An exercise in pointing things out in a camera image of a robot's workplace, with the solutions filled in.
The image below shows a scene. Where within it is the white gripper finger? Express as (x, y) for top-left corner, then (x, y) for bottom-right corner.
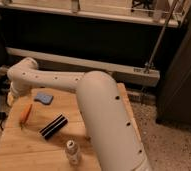
(7, 92), (14, 107)

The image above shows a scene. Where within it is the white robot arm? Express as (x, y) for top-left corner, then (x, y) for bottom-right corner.
(7, 58), (152, 171)

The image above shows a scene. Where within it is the black striped eraser block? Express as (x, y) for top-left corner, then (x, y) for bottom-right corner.
(40, 115), (68, 140)

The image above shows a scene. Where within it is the metal pole stand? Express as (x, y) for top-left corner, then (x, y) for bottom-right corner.
(144, 0), (179, 74)

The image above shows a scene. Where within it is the grey cabinet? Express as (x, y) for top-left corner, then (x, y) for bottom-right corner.
(156, 7), (191, 125)

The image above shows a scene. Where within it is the white baseboard rail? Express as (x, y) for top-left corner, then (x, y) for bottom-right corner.
(7, 47), (160, 87)

